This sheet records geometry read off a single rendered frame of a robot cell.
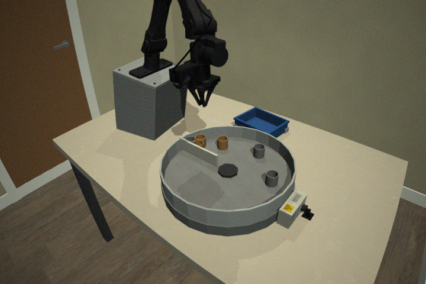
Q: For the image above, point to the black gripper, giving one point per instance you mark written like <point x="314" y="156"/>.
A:
<point x="200" y="86"/>

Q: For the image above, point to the blue open-top crate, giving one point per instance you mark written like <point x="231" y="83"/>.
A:
<point x="262" y="120"/>

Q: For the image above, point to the bronze bushing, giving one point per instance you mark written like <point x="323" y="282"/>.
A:
<point x="199" y="143"/>
<point x="201" y="137"/>
<point x="222" y="142"/>

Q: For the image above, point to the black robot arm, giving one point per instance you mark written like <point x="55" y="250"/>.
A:
<point x="208" y="49"/>

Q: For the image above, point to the grey metal bushing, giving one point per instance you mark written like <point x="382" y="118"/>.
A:
<point x="271" y="178"/>
<point x="190" y="138"/>
<point x="258" y="151"/>

